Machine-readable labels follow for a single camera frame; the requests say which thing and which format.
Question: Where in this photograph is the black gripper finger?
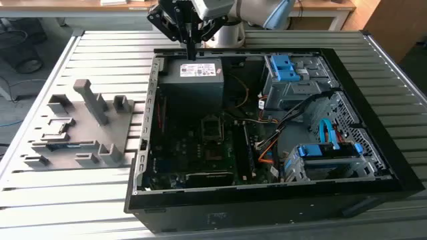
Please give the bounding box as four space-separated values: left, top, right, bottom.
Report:
191 16 230 61
147 4 194 61

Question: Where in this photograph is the CPU socket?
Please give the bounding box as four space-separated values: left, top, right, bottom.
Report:
202 142 226 162

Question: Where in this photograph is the white box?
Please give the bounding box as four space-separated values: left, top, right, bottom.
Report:
99 0 129 7

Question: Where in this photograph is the grey power supply unit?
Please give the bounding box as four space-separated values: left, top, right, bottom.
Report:
157 57 226 112

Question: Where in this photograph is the grey metal disk bay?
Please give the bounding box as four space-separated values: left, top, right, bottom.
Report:
282 143 385 183
263 53 342 111

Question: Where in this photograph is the metal socket cover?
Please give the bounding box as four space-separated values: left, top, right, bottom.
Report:
201 114 225 141

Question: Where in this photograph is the black wheeled bin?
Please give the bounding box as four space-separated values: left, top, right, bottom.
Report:
0 17 49 75

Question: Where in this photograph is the grey parts rack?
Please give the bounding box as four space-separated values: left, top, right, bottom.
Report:
19 78 137 171

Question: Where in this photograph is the dark green motherboard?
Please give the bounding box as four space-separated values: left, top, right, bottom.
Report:
149 109 281 190

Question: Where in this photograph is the black RAM slot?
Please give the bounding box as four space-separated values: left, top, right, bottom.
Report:
242 121 258 179

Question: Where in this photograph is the RAM stick blue label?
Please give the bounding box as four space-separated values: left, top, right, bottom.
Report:
33 140 95 151

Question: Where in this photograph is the wooden cabinet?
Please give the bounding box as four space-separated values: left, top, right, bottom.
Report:
339 0 427 65

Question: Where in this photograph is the blue disk carrier with disk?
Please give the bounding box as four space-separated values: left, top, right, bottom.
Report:
295 142 365 158

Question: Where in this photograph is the black graphics card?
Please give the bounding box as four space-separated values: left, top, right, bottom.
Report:
185 171 235 188

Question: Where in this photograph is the black PC case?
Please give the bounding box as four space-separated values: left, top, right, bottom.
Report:
123 47 427 235

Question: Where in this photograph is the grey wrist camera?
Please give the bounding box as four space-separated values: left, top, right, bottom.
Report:
193 0 235 20

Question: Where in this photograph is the wooden desk white frame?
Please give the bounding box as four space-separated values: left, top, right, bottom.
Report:
0 0 358 31

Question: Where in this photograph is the thin orange wire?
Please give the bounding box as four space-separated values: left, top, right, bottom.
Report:
223 73 251 111

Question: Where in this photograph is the multicolour power wire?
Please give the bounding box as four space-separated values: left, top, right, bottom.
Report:
245 117 281 125

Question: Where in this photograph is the black cable bundle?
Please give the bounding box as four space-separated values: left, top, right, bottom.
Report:
275 90 337 133

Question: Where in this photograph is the orange flat wire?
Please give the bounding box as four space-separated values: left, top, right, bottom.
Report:
258 138 281 165

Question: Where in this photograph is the blue flat wire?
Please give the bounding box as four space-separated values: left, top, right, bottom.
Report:
319 118 342 150

